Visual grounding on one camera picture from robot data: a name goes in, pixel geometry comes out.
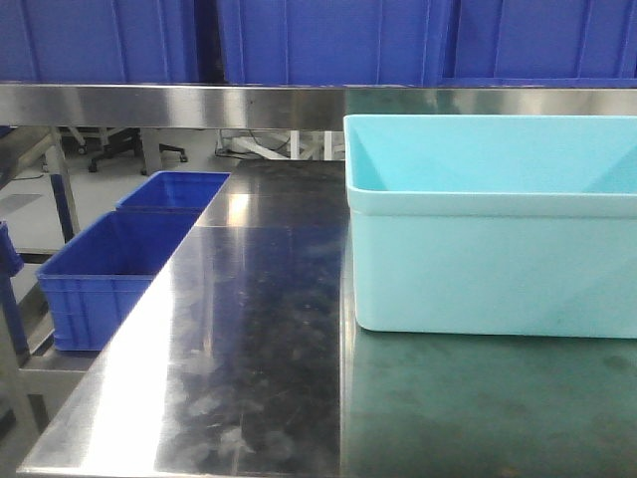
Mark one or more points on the middle blue shelf crate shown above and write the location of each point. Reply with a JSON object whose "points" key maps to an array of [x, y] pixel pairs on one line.
{"points": [[332, 43]]}

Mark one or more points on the blue shelf crate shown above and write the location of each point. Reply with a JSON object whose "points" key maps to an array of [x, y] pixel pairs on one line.
{"points": [[99, 42], [564, 44], [332, 43]]}

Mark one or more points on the right blue shelf crate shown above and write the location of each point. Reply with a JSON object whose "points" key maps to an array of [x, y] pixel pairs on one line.
{"points": [[564, 44]]}

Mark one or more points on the left blue shelf crate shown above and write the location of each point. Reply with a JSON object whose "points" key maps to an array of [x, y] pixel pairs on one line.
{"points": [[99, 42]]}

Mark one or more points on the far blue floor crate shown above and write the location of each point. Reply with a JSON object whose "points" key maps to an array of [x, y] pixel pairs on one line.
{"points": [[174, 191]]}

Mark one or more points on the blue floor crate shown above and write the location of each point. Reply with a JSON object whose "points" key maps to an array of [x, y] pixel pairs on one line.
{"points": [[95, 280], [174, 191]]}

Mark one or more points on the light blue plastic tub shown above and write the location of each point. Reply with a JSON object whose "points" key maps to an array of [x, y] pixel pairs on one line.
{"points": [[493, 225]]}

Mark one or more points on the black office chair base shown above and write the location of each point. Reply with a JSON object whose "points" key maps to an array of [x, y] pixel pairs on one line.
{"points": [[108, 142]]}

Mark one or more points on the near blue floor crate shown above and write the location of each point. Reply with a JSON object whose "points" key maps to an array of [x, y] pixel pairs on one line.
{"points": [[95, 280]]}

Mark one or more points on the steel table leg frame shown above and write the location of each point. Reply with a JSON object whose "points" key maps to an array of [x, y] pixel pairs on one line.
{"points": [[25, 374]]}

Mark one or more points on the stainless steel shelf rail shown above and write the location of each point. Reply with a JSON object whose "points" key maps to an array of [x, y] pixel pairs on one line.
{"points": [[242, 107]]}

